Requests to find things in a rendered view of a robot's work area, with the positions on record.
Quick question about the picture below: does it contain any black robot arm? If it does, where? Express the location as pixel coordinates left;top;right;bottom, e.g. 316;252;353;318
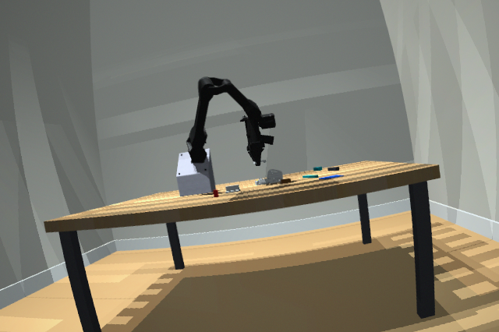
186;76;276;163

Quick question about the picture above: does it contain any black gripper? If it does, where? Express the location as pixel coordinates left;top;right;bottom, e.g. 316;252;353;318
246;129;265;166

